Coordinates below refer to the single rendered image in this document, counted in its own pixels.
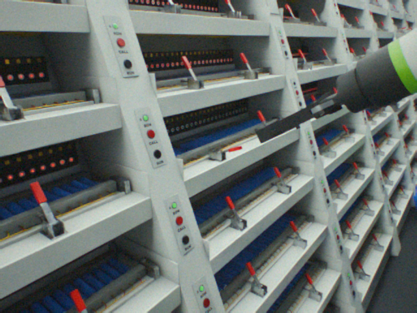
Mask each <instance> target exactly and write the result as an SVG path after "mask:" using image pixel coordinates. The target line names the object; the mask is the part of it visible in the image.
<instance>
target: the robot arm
mask: <svg viewBox="0 0 417 313"><path fill-rule="evenodd" d="M366 54H367V55H366V57H365V58H362V59H360V60H358V61H357V63H356V67H355V68H353V69H351V70H350V71H348V72H347V73H345V74H342V75H341V76H339V77H338V78H337V80H336V87H337V90H338V91H337V93H335V91H334V90H333V91H331V92H329V93H326V94H325V95H322V96H321V97H320V98H318V99H317V100H314V101H313V102H310V104H309V106H307V107H305V108H302V109H301V110H300V111H298V112H296V113H294V114H292V115H290V116H288V117H285V118H283V119H282V118H281V117H278V120H277V121H275V122H273V123H271V124H269V125H267V126H265V127H263V128H262V129H260V130H258V131H256V132H255V133H256V134H257V137H258V138H259V141H260V142H261V143H263V142H266V141H268V140H271V139H272V138H275V137H277V136H279V135H281V134H284V133H286V132H288V131H290V130H292V129H295V127H296V129H297V130H298V129H299V128H300V125H299V124H301V123H305V122H306V121H309V120H310V119H313V118H315V119H318V118H320V117H323V116H325V115H328V114H329V115H331V114H333V113H336V112H338V111H340V110H341V109H342V106H341V105H346V107H347V109H348V110H349V111H350V112H352V113H358V112H361V111H364V110H366V109H367V108H370V107H372V106H374V105H375V106H376V107H379V108H382V107H383V108H384V107H385V108H386V107H387V106H390V107H392V110H393V111H394V113H396V112H398V111H400V110H399V107H398V105H397V103H398V102H399V101H400V100H402V99H404V98H406V97H409V96H411V95H413V94H416V93H417V27H416V28H415V29H413V30H412V31H410V32H409V33H407V34H406V35H405V36H403V37H401V38H399V39H397V40H395V41H393V42H391V43H389V44H388V45H386V46H384V47H382V48H380V49H378V50H376V51H374V52H371V50H369V49H368V50H366Z"/></svg>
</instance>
